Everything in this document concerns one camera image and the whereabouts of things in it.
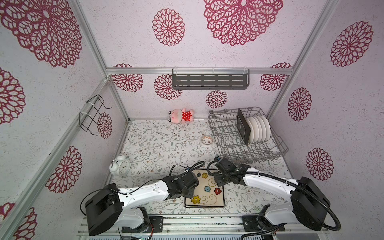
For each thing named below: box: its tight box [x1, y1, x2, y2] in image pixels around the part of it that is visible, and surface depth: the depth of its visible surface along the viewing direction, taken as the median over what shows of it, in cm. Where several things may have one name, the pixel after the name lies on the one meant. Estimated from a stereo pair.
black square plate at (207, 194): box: [184, 169, 226, 208], surface depth 81 cm
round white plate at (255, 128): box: [248, 116, 259, 143], surface depth 98 cm
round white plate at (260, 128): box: [253, 116, 263, 142], surface depth 97 cm
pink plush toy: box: [168, 107, 195, 124], surface depth 119 cm
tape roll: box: [201, 135, 213, 145], surface depth 109 cm
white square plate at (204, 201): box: [183, 194, 226, 208], surface depth 80 cm
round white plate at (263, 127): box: [256, 115, 267, 142], surface depth 97 cm
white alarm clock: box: [109, 154, 131, 176], surface depth 87 cm
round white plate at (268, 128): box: [261, 115, 271, 141], surface depth 97 cm
